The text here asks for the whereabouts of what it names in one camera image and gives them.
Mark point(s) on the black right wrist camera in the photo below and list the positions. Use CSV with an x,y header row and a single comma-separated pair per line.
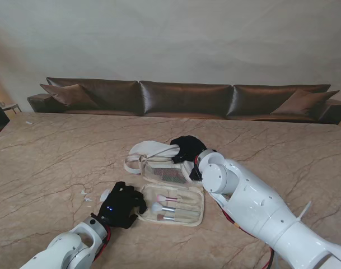
x,y
195,173

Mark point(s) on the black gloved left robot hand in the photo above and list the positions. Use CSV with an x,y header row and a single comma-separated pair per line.
x,y
119,206

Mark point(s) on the clear plastic brush sleeve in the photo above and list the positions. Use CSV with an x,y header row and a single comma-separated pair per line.
x,y
104,194

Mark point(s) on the pink makeup brush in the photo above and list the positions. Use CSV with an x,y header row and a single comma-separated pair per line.
x,y
166,199

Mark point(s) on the cream white cosmetics bag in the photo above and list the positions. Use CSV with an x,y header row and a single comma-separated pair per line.
x,y
147,193

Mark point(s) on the white zip tie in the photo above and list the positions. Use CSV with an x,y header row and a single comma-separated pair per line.
x,y
304,210

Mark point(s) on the brown leather sofa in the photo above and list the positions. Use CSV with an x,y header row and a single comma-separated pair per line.
x,y
184,98

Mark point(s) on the grey side chair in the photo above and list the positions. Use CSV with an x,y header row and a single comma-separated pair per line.
x,y
10,106

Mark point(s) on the brown sofa pillow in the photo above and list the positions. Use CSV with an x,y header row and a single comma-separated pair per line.
x,y
68,95
303,102

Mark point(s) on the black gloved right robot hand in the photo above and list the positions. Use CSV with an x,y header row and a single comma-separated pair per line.
x,y
189,148

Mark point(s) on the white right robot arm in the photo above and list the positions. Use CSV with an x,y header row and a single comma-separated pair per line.
x,y
259,204

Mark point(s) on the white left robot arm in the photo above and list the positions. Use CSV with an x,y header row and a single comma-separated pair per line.
x,y
69,246

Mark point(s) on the red lipstick tube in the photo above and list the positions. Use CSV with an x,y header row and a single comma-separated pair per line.
x,y
170,176

